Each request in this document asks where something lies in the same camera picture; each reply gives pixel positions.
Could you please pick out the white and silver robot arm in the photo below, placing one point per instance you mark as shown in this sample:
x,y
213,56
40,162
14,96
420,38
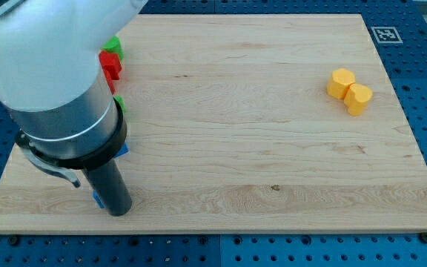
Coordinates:
x,y
51,80

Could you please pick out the green circle block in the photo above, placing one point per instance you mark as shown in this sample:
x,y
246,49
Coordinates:
x,y
114,45

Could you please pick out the yellow hexagon block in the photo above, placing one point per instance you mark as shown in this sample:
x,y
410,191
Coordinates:
x,y
339,82

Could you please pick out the light wooden board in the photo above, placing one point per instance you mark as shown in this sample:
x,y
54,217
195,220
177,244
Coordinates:
x,y
231,131

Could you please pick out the blue block behind flange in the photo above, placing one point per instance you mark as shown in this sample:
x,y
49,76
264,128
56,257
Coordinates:
x,y
123,150

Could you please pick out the small green block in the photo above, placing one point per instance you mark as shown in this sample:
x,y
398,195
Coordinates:
x,y
121,102

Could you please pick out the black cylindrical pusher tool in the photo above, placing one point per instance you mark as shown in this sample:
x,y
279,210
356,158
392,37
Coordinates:
x,y
107,182

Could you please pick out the red block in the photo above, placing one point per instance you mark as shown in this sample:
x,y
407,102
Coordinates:
x,y
112,67

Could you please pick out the white fiducial marker tag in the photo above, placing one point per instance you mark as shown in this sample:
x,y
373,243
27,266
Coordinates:
x,y
386,35

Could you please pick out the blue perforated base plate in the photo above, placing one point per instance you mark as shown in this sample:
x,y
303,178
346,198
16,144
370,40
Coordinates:
x,y
406,65

